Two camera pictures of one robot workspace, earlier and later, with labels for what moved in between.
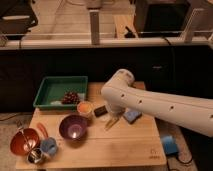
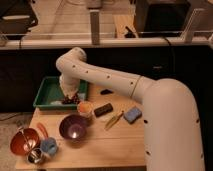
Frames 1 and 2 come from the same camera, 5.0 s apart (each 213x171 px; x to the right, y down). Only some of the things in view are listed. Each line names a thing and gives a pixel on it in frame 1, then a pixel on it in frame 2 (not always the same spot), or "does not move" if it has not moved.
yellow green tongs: (111, 123) does not move
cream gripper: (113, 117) → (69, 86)
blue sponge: (132, 116) does not move
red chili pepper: (41, 126) does not move
